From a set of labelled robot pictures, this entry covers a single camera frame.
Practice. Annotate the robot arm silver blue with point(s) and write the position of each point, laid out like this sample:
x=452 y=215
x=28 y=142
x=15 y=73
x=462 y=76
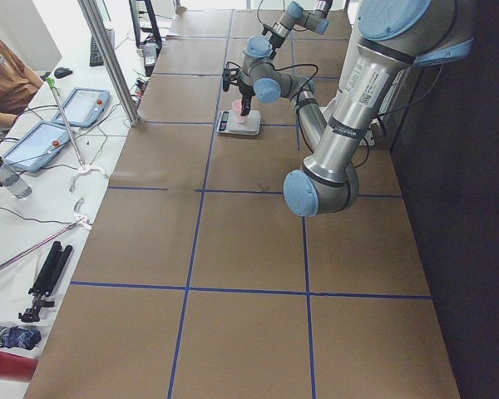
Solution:
x=393 y=35
x=296 y=16

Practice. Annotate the silver digital kitchen scale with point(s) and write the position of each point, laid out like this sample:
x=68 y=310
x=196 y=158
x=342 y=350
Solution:
x=228 y=123

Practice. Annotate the near teach pendant tablet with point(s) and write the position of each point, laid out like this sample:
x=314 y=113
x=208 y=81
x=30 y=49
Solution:
x=37 y=147

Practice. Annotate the grabber stick white claw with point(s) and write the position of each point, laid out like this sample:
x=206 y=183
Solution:
x=80 y=219

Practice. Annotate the far teach pendant tablet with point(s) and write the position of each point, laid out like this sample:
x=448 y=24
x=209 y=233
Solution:
x=83 y=106

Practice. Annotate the blue folded umbrella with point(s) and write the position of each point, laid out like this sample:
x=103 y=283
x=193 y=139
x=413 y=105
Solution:
x=15 y=336

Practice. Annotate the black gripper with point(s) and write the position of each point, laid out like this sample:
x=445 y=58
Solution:
x=274 y=41
x=244 y=91

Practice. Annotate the aluminium frame post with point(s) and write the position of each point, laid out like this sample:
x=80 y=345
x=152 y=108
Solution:
x=95 y=23

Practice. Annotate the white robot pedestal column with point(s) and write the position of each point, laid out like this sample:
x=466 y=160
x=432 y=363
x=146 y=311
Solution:
x=350 y=62

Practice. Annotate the teach pendant tablet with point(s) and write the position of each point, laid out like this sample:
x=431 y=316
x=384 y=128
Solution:
x=37 y=147
x=83 y=106

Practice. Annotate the pink plastic cup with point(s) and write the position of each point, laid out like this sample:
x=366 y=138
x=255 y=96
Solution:
x=235 y=107

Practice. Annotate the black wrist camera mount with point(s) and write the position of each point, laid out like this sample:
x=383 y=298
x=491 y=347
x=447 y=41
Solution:
x=268 y=29
x=230 y=77

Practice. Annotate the small white device box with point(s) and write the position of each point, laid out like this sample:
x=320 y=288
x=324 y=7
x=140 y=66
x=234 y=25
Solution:
x=149 y=53

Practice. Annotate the clear water bottle black cap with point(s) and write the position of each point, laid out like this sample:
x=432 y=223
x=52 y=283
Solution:
x=13 y=182

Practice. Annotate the black computer mouse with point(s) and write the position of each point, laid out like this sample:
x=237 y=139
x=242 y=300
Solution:
x=62 y=72

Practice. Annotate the grabber stick green handle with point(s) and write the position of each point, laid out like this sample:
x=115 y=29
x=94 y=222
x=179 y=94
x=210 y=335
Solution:
x=83 y=168

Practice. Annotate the black folded tripod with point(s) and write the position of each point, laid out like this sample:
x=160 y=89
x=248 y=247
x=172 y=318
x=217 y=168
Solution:
x=46 y=282

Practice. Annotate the black keyboard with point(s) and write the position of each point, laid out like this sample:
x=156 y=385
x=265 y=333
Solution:
x=95 y=57

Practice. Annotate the person in brown shirt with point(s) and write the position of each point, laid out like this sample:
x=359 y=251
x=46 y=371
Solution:
x=18 y=85

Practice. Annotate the red cylinder bottle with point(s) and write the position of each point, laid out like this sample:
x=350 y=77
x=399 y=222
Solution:
x=16 y=368

